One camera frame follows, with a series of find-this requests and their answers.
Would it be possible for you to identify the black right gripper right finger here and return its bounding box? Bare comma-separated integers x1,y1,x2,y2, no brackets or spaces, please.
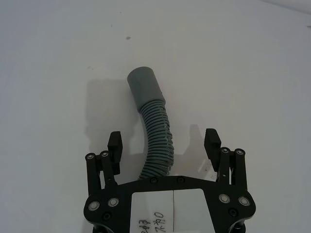
203,128,248,195

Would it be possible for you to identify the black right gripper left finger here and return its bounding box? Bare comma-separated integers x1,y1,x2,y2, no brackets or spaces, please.
85,131,122,196

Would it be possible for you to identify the grey corrugated hose with cuff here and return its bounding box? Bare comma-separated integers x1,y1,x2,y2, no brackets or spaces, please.
127,66,176,181

